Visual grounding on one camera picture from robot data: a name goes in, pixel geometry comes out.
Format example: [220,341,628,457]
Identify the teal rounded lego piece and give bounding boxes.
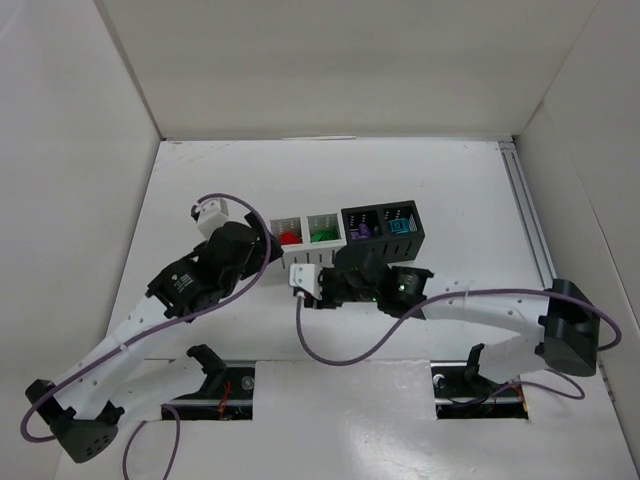
[387,218,411,235]

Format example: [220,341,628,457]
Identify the black double bin container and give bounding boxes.
[341,200,425,263]

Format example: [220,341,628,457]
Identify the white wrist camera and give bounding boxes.
[191,197,229,240]
[288,264,322,299]

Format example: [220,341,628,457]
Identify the aluminium rail right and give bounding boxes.
[498,141,556,287]

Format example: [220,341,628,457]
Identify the green lego brick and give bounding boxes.
[311,229,339,243]

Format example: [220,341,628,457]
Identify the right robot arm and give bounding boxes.
[290,247,600,384]

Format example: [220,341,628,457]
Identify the red rounded lego piece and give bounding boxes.
[279,231,302,245]

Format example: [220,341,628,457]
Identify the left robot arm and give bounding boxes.
[25,211,282,464]

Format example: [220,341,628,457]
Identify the purple rectangular lego brick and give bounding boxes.
[351,223,373,240]

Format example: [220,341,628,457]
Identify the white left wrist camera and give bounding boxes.
[191,197,229,240]

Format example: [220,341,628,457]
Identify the white double bin container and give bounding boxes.
[269,212,346,271]

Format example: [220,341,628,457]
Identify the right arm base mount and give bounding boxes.
[431,344,529,420]

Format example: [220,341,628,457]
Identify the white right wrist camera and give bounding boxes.
[288,264,322,299]

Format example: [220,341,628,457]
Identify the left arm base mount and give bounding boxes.
[168,344,256,421]

